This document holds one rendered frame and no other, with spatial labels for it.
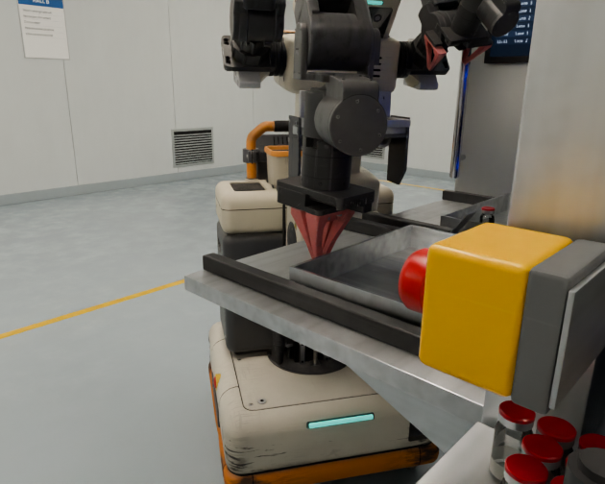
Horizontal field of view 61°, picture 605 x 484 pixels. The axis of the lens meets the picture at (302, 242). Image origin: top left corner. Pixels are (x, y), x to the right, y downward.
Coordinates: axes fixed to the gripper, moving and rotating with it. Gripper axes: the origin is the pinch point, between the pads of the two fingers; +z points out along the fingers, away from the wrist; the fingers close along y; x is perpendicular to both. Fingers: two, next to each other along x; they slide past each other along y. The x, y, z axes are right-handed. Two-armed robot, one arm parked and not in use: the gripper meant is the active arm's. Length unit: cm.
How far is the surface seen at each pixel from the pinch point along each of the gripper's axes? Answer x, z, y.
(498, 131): 88, -7, -19
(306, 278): -5.9, -0.1, 3.5
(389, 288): 3.6, 2.2, 8.1
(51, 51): 159, -14, -498
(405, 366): -9.7, 1.5, 19.2
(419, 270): -18.8, -11.7, 24.3
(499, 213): 50, 3, 1
